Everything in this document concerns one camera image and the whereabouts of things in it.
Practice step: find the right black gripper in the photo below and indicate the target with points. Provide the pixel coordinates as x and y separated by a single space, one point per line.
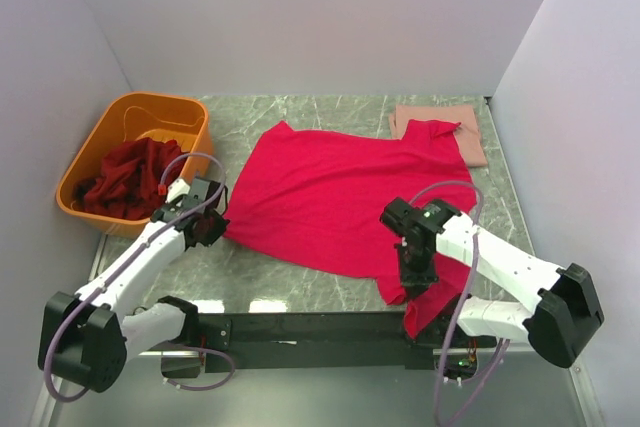
416 276

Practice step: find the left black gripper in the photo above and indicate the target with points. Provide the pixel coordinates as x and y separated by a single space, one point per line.
210 228

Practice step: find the bright pink t shirt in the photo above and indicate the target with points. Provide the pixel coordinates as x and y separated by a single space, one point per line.
314 198

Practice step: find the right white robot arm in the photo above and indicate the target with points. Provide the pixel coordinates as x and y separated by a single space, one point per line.
555 310

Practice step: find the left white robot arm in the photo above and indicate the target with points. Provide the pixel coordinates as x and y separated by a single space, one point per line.
88 337

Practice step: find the dark red t shirt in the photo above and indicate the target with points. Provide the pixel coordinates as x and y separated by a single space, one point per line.
127 184

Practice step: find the folded light pink t shirt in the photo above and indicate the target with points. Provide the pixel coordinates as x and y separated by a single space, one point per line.
467 134

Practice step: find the orange plastic basket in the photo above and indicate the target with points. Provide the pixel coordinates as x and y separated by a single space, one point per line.
161 117

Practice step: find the black base beam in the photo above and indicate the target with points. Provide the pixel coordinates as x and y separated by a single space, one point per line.
317 340

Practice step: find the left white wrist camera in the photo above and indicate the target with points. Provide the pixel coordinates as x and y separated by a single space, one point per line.
174 190

